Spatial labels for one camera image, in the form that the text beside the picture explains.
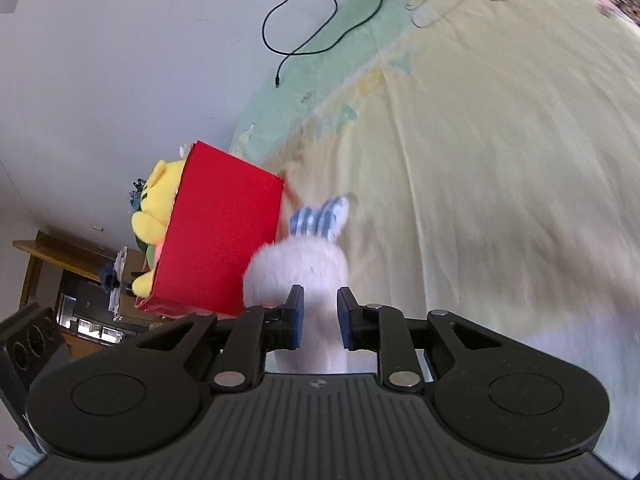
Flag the red cardboard box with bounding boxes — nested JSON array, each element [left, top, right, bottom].
[[134, 140, 286, 318]]

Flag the cartoon print bedsheet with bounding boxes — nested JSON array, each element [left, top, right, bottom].
[[230, 0, 640, 476]]

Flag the light blue cloth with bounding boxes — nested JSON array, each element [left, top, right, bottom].
[[0, 445, 46, 478]]

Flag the white bunny plush toy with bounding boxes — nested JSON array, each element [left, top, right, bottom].
[[242, 195, 351, 376]]

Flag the wooden desk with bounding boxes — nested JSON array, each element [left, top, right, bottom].
[[12, 230, 151, 356]]

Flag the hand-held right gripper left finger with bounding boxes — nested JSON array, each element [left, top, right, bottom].
[[135, 284, 306, 395]]

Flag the yellow tiger plush toy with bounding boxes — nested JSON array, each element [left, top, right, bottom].
[[130, 159, 190, 297]]

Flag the black charging cable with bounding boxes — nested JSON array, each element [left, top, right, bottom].
[[262, 0, 384, 88]]

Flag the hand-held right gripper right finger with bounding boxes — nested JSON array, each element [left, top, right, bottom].
[[336, 287, 503, 393]]

